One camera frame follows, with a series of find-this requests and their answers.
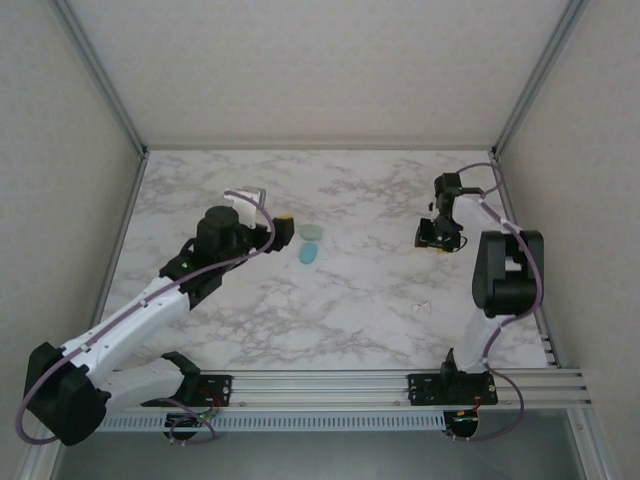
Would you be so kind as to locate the blue earbud charging case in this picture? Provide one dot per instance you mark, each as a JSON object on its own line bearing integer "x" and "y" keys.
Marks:
{"x": 308, "y": 253}

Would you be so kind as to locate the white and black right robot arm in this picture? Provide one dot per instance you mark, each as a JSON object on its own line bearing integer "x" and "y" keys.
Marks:
{"x": 475, "y": 345}

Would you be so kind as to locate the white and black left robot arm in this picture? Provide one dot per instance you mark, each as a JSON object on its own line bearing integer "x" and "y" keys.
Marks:
{"x": 135, "y": 315}

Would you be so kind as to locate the small white earbud piece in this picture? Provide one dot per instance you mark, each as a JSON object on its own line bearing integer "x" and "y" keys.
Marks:
{"x": 424, "y": 306}

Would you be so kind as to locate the right controller board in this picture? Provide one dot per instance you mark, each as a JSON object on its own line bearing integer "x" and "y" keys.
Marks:
{"x": 462, "y": 422}

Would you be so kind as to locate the controller board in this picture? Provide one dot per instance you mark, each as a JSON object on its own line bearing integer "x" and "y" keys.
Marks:
{"x": 462, "y": 422}
{"x": 192, "y": 422}

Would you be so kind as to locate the left controller board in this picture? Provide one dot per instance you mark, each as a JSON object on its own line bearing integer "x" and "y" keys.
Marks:
{"x": 192, "y": 422}

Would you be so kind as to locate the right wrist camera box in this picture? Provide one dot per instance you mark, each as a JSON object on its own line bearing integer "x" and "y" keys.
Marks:
{"x": 424, "y": 232}

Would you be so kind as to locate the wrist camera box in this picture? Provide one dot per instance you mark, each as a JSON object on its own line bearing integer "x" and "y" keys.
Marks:
{"x": 245, "y": 202}
{"x": 424, "y": 232}

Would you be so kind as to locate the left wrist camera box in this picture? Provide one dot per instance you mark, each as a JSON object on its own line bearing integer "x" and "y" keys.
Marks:
{"x": 245, "y": 202}

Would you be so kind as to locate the aluminium table side rail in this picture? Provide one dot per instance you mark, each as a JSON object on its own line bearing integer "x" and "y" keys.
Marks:
{"x": 511, "y": 210}
{"x": 125, "y": 220}

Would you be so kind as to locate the aluminium table back rail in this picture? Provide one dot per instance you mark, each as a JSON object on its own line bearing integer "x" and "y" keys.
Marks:
{"x": 320, "y": 147}

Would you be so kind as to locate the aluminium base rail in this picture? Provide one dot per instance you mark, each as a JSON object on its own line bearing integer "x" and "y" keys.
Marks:
{"x": 325, "y": 385}

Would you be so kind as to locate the aluminium frame post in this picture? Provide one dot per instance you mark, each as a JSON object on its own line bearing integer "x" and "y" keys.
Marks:
{"x": 539, "y": 75}
{"x": 103, "y": 75}

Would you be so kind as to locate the aluminium frame leg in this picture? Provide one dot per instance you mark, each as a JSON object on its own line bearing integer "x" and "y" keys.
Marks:
{"x": 42, "y": 467}
{"x": 595, "y": 450}

